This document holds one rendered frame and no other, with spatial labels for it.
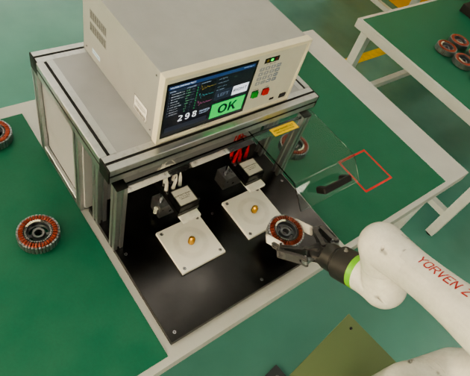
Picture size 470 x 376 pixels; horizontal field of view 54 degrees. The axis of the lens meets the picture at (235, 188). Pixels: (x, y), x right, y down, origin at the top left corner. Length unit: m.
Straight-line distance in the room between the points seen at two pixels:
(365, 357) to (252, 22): 0.96
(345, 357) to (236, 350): 0.80
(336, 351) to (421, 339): 1.17
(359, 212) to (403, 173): 0.32
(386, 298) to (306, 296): 1.19
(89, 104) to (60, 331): 0.57
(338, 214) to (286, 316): 0.76
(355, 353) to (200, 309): 0.46
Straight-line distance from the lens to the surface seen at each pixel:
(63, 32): 3.33
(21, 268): 1.36
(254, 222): 1.45
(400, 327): 2.48
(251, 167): 1.39
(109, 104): 1.20
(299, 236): 1.38
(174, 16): 1.17
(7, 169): 1.55
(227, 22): 1.19
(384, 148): 1.96
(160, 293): 1.29
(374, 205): 1.73
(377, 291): 1.14
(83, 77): 1.27
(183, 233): 1.37
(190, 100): 1.07
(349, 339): 1.42
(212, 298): 1.31
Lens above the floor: 1.94
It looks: 50 degrees down
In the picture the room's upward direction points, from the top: 21 degrees clockwise
